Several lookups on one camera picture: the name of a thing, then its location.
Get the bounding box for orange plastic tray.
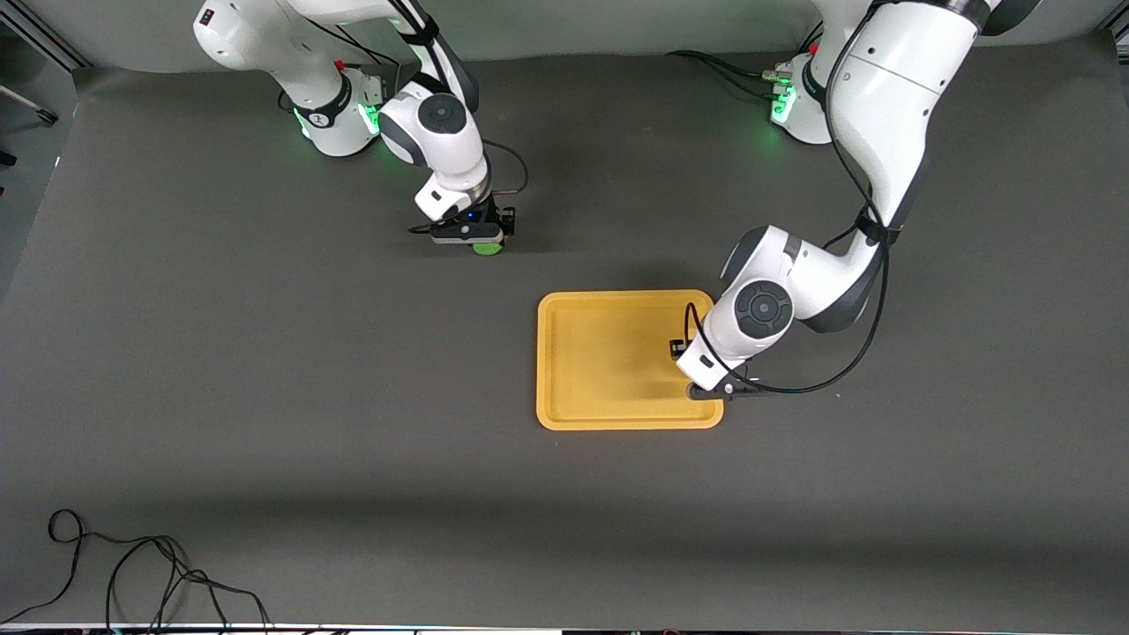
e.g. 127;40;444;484
536;289;725;432

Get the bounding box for dark grey table mat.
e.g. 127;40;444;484
0;31;1129;629

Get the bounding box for metal rod with black tip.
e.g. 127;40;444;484
0;84;59;124

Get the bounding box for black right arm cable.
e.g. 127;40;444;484
388;0;531;235

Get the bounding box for black right base cables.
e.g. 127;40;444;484
278;22;393;114

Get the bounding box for black base cables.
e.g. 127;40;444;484
668;18;826;98
278;22;393;114

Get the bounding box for black left base cables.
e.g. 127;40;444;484
668;18;826;98

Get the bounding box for thin black loose cable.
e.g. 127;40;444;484
0;509;274;635

